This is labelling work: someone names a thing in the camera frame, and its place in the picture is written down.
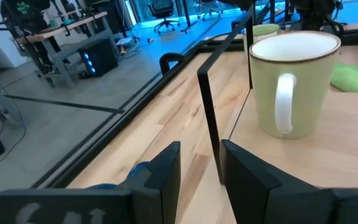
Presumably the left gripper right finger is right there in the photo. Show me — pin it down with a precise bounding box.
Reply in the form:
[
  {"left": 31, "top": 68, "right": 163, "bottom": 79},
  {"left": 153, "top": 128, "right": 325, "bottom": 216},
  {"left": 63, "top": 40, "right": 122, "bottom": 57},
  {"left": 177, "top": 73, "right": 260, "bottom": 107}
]
[{"left": 220, "top": 139, "right": 358, "bottom": 224}]

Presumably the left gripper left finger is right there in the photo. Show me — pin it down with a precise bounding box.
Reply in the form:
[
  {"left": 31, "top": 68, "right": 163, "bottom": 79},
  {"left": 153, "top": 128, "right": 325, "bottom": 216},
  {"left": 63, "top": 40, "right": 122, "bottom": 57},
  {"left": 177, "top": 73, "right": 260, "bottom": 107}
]
[{"left": 0, "top": 141, "right": 182, "bottom": 224}]

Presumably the dark blue mug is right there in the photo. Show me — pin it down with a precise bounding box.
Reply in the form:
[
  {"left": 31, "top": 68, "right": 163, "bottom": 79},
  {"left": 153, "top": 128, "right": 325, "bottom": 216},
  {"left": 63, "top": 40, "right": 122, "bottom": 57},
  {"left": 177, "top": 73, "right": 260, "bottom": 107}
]
[{"left": 87, "top": 161, "right": 151, "bottom": 190}]

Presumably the pale mug with white handle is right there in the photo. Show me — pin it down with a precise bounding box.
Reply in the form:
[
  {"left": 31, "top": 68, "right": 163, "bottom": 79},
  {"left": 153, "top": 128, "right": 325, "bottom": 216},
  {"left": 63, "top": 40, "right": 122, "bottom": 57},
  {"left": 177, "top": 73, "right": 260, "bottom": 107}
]
[{"left": 248, "top": 30, "right": 342, "bottom": 140}]

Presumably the bright green mug white handle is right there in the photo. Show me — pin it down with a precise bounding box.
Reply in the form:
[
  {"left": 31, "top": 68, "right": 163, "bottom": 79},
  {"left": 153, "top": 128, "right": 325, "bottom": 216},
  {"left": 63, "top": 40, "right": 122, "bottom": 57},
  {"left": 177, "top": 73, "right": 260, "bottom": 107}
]
[{"left": 243, "top": 24, "right": 281, "bottom": 62}]

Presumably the computer tower with blue lights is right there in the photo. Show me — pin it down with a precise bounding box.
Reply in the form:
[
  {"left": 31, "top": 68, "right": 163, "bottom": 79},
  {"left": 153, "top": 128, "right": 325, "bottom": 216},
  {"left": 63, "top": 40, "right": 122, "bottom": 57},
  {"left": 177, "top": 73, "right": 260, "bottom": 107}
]
[{"left": 78, "top": 37, "right": 120, "bottom": 78}]

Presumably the folded green cloth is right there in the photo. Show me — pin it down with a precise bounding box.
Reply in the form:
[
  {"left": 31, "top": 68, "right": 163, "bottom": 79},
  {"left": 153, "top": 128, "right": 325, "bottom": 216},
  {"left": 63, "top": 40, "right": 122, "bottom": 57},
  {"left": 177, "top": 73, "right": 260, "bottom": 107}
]
[{"left": 330, "top": 62, "right": 358, "bottom": 94}]

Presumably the black office chair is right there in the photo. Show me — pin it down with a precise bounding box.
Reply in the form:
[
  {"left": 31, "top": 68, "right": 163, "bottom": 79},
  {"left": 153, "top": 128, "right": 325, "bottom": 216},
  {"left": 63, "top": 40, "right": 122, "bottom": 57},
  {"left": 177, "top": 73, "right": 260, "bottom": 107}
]
[{"left": 147, "top": 0, "right": 181, "bottom": 34}]

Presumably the wooden top workbench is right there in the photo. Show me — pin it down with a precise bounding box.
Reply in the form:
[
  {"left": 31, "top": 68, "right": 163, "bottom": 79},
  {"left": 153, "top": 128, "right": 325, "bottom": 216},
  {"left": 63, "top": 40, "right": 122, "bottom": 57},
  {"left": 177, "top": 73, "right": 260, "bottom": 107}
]
[{"left": 10, "top": 11, "right": 119, "bottom": 88}]

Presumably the person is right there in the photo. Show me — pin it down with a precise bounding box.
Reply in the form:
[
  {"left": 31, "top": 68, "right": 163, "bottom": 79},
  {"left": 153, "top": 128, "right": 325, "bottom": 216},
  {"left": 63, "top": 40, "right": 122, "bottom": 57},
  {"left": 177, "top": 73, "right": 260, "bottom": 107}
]
[{"left": 0, "top": 0, "right": 51, "bottom": 35}]

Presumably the black table frame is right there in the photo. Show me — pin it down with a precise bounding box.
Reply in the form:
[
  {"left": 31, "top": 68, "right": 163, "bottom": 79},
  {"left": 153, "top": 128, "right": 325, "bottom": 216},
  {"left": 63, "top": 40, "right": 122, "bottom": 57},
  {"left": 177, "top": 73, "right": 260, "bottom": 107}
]
[{"left": 31, "top": 26, "right": 358, "bottom": 189}]

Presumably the wooden shelf with black frame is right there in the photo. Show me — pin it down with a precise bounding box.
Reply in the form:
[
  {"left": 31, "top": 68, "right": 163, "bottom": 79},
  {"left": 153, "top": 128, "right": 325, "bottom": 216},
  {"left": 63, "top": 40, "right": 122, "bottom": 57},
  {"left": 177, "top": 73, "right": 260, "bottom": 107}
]
[{"left": 196, "top": 6, "right": 358, "bottom": 224}]

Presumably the black arched frame bracket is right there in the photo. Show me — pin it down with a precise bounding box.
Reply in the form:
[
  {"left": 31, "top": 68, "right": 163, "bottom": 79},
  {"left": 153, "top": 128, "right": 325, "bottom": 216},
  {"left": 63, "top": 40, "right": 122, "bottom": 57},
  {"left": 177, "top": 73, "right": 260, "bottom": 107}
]
[{"left": 159, "top": 52, "right": 187, "bottom": 76}]

